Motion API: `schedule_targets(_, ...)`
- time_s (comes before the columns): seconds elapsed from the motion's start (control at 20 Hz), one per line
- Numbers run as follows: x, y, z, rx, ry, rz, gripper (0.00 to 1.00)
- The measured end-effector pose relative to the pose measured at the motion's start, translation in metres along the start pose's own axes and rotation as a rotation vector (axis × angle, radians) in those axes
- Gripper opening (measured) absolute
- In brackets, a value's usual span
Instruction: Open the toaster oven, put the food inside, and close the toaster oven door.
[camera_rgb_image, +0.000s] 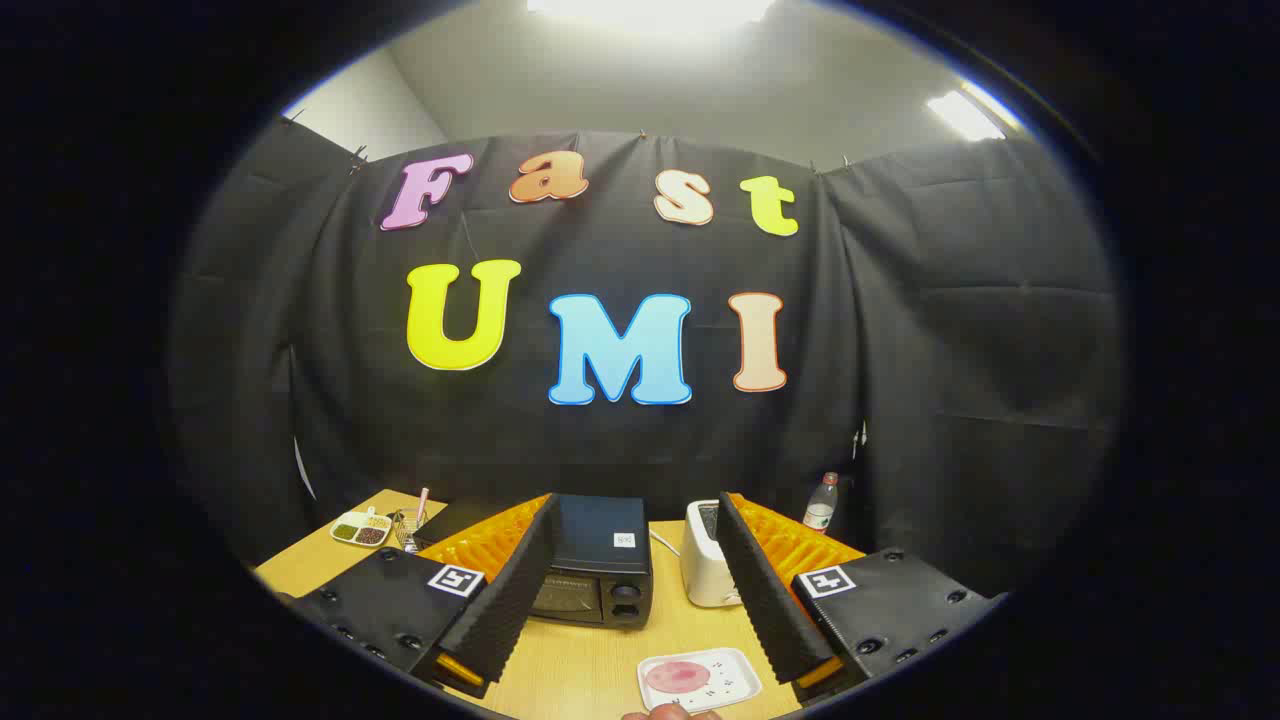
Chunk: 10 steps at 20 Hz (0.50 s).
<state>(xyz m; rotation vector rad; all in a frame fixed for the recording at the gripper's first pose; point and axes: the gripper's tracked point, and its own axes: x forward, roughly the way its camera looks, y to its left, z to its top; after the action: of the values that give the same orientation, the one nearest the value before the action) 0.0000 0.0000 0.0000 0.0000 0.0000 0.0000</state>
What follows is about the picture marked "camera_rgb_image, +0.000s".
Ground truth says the white toaster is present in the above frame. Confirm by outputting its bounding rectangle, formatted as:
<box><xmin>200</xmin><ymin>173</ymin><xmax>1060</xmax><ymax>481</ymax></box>
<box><xmin>680</xmin><ymin>498</ymin><xmax>747</xmax><ymax>608</ymax></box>

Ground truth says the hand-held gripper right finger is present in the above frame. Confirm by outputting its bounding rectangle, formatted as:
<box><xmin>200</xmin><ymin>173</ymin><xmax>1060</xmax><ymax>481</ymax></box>
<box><xmin>714</xmin><ymin>492</ymin><xmax>1007</xmax><ymax>702</ymax></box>

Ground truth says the white square plate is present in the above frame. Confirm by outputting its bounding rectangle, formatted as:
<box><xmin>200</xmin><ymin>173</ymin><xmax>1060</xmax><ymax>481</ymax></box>
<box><xmin>637</xmin><ymin>647</ymin><xmax>763</xmax><ymax>713</ymax></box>

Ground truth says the pink ham slice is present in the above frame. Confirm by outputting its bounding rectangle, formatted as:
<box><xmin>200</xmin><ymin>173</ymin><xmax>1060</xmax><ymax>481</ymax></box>
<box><xmin>645</xmin><ymin>660</ymin><xmax>713</xmax><ymax>695</ymax></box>

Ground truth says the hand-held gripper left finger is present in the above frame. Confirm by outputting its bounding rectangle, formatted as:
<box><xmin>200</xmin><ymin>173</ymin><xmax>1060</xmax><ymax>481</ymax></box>
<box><xmin>290</xmin><ymin>492</ymin><xmax>562</xmax><ymax>700</ymax></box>

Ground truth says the white divided condiment dish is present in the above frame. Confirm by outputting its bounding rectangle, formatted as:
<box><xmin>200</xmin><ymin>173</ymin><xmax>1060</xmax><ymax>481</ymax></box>
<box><xmin>330</xmin><ymin>508</ymin><xmax>393</xmax><ymax>548</ymax></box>

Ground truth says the clear plastic water bottle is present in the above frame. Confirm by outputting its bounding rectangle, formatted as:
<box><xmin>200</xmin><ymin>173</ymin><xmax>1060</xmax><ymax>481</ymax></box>
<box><xmin>802</xmin><ymin>472</ymin><xmax>839</xmax><ymax>533</ymax></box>

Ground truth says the black toaster oven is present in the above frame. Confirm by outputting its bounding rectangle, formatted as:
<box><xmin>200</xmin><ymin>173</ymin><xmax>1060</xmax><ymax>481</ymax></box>
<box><xmin>413</xmin><ymin>493</ymin><xmax>656</xmax><ymax>629</ymax></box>

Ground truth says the black backdrop cloth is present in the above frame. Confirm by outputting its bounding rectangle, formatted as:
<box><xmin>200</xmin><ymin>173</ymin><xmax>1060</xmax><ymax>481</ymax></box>
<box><xmin>165</xmin><ymin>115</ymin><xmax>1128</xmax><ymax>601</ymax></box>

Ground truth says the ceiling light panel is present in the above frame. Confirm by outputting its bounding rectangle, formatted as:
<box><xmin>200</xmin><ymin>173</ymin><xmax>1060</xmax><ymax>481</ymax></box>
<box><xmin>925</xmin><ymin>80</ymin><xmax>1023</xmax><ymax>142</ymax></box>
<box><xmin>527</xmin><ymin>0</ymin><xmax>777</xmax><ymax>31</ymax></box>

